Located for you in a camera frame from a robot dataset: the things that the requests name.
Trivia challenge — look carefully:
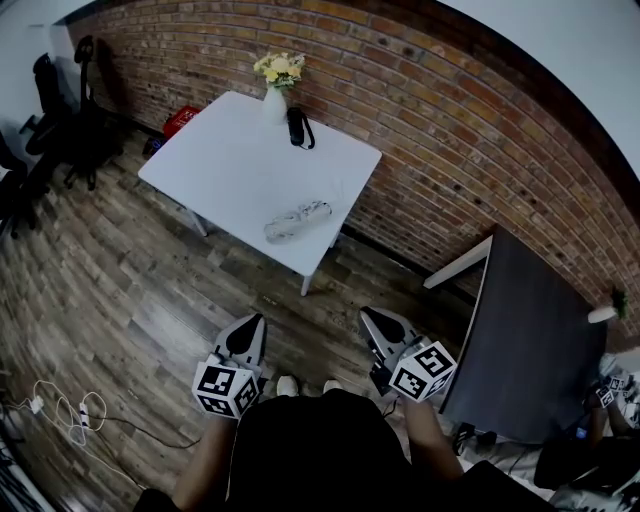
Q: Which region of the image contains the white table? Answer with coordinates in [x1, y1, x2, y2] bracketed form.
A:
[137, 89, 384, 297]

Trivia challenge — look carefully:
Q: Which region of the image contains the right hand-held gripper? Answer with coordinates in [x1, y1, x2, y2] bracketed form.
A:
[357, 307, 458, 404]

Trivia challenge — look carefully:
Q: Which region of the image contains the red box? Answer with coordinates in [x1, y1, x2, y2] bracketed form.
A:
[162, 105, 201, 138]

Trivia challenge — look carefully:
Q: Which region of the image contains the person's left forearm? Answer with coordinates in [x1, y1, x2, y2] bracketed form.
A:
[172, 414, 237, 512]

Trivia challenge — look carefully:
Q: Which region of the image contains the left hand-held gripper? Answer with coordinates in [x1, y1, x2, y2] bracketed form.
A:
[192, 312, 268, 419]

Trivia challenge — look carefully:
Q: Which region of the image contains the grey patterned umbrella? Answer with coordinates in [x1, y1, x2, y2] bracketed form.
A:
[263, 199, 334, 245]

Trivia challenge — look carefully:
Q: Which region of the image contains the white panel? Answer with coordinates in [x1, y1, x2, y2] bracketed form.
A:
[423, 234, 494, 291]

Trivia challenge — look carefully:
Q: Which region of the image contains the white vase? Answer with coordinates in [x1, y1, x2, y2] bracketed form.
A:
[261, 85, 287, 126]

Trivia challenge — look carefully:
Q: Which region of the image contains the person's black clothing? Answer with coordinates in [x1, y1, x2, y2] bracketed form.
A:
[133, 388, 556, 512]

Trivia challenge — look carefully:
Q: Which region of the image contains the black power adapter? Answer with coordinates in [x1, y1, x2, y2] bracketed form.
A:
[451, 422, 499, 456]

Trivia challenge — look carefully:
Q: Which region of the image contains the yellow flower bouquet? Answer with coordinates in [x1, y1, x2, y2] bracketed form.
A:
[252, 51, 307, 91]

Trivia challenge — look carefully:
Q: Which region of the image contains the person's right forearm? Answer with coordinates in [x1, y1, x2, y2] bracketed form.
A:
[402, 398, 466, 482]

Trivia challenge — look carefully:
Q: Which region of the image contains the white charger cable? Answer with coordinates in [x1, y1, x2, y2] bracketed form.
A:
[0, 379, 109, 451]

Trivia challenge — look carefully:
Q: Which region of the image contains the black floor cable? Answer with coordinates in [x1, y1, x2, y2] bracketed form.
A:
[87, 413, 202, 450]

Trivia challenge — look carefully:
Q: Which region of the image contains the small potted plant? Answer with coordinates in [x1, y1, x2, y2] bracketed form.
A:
[587, 288, 631, 325]

